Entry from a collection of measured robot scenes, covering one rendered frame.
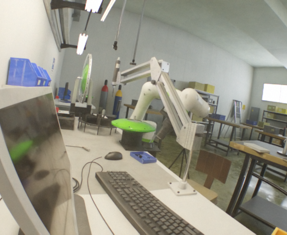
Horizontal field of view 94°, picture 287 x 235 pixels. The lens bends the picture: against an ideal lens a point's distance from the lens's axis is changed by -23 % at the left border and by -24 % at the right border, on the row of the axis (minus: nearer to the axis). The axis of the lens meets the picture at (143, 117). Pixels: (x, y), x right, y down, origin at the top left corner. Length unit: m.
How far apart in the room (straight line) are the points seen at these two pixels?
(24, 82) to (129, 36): 5.41
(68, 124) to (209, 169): 1.24
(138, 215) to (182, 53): 6.91
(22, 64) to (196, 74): 6.96
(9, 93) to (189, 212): 0.58
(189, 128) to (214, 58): 7.76
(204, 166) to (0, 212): 1.47
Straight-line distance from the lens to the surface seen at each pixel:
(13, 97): 0.22
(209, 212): 0.65
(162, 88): 0.84
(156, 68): 0.86
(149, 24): 6.74
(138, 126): 1.10
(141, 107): 1.39
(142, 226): 0.48
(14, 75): 1.17
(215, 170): 1.55
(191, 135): 0.66
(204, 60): 7.94
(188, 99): 0.96
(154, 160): 0.98
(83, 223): 0.49
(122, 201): 0.56
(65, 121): 1.43
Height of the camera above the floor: 1.26
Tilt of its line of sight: 7 degrees down
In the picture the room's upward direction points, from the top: 9 degrees clockwise
